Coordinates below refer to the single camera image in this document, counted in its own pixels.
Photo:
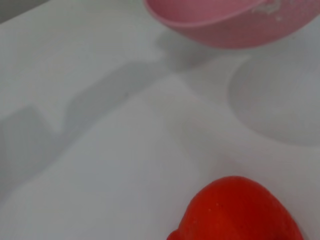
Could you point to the pink plastic bowl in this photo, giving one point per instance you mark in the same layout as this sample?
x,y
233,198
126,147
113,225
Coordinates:
x,y
225,30

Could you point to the orange toy fruit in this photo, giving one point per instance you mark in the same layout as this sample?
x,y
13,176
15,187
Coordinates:
x,y
237,212

